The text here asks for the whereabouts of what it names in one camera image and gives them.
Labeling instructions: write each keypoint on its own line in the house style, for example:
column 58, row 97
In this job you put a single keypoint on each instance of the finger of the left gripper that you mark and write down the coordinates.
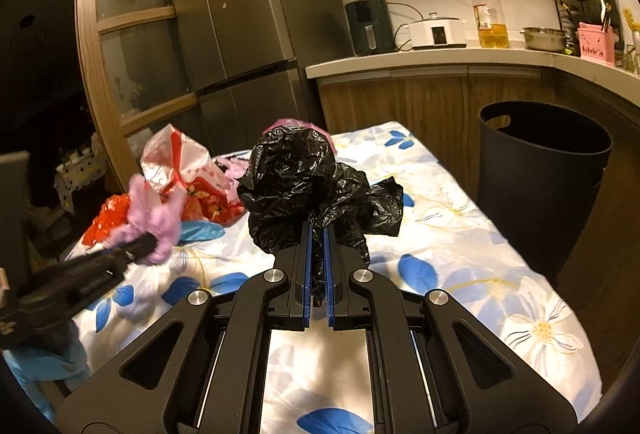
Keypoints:
column 135, row 246

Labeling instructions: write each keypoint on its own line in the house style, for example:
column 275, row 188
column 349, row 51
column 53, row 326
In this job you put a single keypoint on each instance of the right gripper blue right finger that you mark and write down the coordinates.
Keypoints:
column 345, row 308

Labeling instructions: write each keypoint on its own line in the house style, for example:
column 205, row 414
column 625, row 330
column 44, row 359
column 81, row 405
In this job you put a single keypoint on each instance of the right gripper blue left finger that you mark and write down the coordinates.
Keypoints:
column 292, row 308

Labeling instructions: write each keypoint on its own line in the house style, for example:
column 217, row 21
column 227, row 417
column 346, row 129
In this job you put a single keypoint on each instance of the purple rubber glove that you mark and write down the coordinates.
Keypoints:
column 148, row 214

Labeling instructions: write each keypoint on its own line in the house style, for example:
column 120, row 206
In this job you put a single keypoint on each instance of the red white plastic bag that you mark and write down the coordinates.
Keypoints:
column 172, row 159

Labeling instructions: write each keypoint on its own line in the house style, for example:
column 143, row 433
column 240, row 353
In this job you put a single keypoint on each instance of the large black trash bag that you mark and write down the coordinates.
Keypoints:
column 293, row 177

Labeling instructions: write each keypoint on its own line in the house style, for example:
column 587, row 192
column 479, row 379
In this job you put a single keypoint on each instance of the blue rubber glove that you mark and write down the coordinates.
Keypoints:
column 200, row 231

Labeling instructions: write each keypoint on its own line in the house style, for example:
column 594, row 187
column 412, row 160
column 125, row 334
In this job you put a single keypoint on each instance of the black round trash bin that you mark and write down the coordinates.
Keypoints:
column 541, row 169

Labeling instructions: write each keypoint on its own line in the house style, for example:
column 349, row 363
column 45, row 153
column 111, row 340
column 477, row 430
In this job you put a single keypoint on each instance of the white kitchen countertop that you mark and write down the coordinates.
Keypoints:
column 616, row 81

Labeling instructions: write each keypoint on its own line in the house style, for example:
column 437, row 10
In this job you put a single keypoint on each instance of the crumpled red plastic bag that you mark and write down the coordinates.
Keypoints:
column 112, row 215

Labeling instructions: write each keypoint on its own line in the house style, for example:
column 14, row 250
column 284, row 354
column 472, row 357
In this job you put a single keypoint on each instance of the floral white blue tablecloth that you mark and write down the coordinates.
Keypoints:
column 318, row 379

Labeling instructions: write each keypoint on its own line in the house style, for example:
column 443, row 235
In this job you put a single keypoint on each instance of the polka dot covered table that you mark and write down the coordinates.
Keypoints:
column 79, row 171

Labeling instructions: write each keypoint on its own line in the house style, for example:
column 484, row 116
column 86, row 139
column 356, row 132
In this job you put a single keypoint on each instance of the wooden glass sliding door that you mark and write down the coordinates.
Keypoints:
column 135, row 77

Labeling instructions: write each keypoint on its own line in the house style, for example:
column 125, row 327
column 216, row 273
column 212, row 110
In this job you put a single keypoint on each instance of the pink plastic bag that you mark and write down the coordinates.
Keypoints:
column 295, row 123

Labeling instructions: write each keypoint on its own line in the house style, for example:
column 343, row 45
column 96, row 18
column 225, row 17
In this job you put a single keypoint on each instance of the wooden lower cabinets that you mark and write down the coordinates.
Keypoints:
column 440, row 106

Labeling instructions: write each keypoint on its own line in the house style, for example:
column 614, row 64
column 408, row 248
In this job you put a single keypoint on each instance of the grey steel refrigerator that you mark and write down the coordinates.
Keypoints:
column 247, row 62

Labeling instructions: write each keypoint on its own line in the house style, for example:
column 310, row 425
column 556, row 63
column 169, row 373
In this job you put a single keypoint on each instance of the white rice cooker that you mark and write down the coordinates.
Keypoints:
column 437, row 32

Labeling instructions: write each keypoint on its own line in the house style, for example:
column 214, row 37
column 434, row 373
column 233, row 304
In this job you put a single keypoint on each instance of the black air fryer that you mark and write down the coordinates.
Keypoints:
column 370, row 27

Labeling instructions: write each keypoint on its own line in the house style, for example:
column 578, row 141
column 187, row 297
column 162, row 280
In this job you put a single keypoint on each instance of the cooking oil bottle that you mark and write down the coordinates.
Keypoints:
column 490, row 24

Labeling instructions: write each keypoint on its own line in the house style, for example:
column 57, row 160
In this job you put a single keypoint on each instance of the steel pot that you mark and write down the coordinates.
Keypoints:
column 544, row 39

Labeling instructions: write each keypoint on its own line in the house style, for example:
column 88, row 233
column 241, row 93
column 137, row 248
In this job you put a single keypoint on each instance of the pink utensil holder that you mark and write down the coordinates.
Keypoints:
column 596, row 43

